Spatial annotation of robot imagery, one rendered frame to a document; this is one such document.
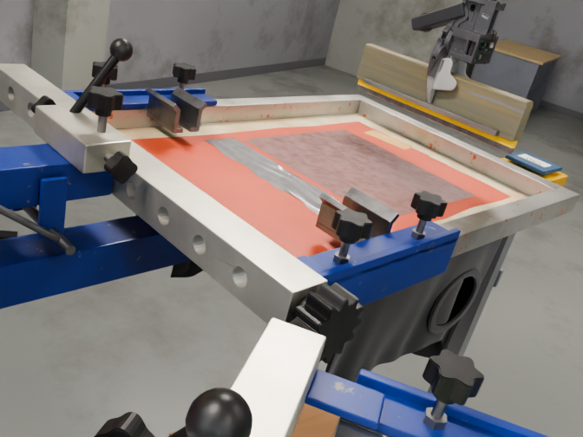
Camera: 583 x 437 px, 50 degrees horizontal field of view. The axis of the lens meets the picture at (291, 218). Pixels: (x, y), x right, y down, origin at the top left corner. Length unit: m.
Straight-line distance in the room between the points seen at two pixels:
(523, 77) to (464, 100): 5.42
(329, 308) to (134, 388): 1.48
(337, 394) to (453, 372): 0.09
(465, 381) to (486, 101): 0.79
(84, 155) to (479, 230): 0.58
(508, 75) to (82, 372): 5.44
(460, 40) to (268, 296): 0.77
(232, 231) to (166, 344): 1.53
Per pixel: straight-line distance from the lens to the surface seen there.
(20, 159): 0.76
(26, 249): 0.82
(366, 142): 1.36
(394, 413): 0.55
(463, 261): 1.20
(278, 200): 0.97
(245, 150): 1.13
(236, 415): 0.26
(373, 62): 1.37
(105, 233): 0.87
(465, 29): 1.24
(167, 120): 1.10
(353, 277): 0.73
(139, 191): 0.75
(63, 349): 2.12
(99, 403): 1.95
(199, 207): 0.70
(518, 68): 6.67
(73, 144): 0.74
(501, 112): 1.22
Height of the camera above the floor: 1.34
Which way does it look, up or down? 25 degrees down
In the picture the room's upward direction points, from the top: 14 degrees clockwise
